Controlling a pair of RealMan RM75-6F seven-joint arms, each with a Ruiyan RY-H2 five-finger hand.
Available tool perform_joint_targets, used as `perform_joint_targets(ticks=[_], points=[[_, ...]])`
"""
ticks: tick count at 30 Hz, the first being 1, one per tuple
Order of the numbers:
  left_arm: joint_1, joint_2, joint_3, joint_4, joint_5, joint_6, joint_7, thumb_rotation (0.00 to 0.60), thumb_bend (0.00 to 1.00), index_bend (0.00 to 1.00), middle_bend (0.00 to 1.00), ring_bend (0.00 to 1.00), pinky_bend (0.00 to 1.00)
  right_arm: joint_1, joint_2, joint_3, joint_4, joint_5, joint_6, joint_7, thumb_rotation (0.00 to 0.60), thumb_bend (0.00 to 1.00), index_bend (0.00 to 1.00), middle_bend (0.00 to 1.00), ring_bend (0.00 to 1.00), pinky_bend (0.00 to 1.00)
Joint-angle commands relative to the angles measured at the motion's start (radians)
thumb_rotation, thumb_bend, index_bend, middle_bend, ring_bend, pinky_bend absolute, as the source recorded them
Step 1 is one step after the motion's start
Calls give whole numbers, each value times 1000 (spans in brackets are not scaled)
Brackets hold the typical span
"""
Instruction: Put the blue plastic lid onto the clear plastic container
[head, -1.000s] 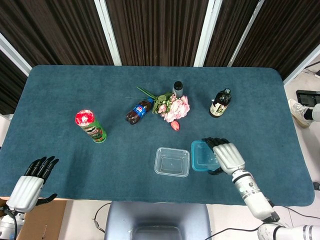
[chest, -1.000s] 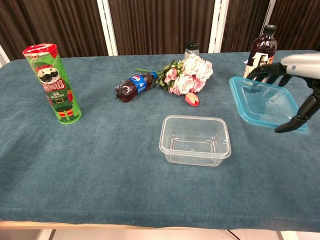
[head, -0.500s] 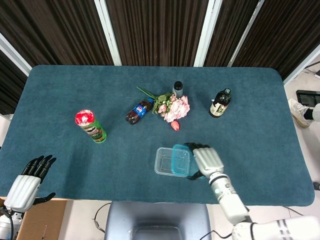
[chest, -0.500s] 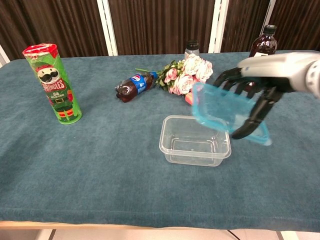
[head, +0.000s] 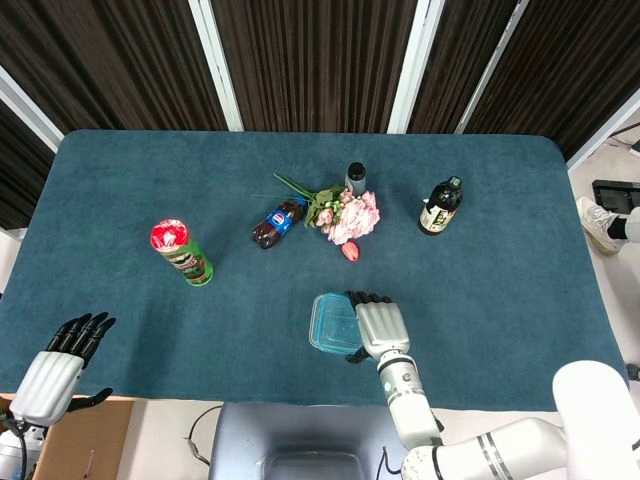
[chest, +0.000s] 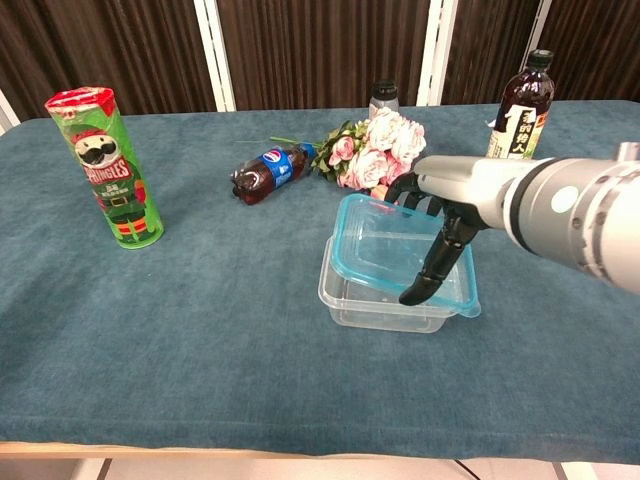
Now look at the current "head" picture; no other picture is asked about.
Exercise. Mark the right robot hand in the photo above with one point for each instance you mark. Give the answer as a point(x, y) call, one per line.
point(382, 327)

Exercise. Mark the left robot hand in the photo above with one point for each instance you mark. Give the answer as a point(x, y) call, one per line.
point(45, 387)

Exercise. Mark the teal plastic lid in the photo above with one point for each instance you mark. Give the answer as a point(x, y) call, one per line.
point(335, 325)

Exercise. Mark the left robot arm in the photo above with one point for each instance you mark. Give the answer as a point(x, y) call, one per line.
point(12, 450)

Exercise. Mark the clear plastic container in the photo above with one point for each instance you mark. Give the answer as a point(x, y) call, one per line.
point(311, 340)

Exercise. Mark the cardboard box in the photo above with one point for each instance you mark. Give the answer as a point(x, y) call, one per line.
point(85, 440)

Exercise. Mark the red tulip flower head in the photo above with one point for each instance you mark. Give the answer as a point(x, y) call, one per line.
point(351, 251)

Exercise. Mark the pink artificial flower bouquet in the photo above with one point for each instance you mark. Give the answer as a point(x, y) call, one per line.
point(352, 217)

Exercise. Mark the dark brown sauce bottle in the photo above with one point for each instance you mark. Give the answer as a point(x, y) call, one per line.
point(440, 210)

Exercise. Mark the Pepsi cola bottle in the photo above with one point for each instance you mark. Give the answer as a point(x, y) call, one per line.
point(277, 222)

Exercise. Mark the grey bottle black cap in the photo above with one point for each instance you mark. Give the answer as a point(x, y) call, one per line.
point(356, 181)

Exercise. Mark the teal tablecloth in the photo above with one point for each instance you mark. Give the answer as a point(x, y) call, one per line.
point(225, 325)

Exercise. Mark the green Pringles can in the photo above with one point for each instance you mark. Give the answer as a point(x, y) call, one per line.
point(187, 260)

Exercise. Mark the dark slatted partition panel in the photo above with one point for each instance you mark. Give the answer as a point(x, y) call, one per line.
point(320, 60)
point(125, 60)
point(20, 165)
point(460, 60)
point(565, 65)

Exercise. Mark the white sneaker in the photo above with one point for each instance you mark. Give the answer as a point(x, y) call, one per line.
point(597, 222)

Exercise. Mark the black caster wheel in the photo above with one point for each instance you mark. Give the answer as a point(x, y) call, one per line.
point(633, 371)

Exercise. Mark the person's lower leg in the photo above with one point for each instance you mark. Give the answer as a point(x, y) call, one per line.
point(620, 227)

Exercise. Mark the black flat floor device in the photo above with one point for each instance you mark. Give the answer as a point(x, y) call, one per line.
point(612, 192)

